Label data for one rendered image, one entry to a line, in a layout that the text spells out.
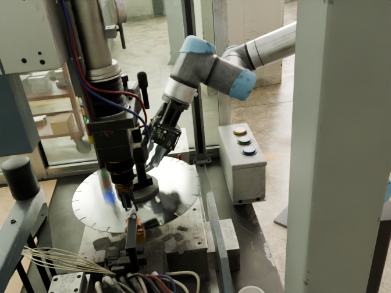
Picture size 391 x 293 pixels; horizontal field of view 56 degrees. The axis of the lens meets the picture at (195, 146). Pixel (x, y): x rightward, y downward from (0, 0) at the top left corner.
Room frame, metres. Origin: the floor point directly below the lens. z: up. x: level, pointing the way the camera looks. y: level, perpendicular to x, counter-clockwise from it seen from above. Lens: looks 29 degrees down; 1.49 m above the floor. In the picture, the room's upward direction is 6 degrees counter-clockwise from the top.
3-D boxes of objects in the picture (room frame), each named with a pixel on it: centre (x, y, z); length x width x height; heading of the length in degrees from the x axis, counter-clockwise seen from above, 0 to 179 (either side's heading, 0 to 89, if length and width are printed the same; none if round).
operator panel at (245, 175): (1.08, -0.15, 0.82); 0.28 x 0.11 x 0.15; 3
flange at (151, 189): (0.79, 0.16, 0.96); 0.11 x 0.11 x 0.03
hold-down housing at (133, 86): (0.72, 0.13, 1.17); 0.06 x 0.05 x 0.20; 174
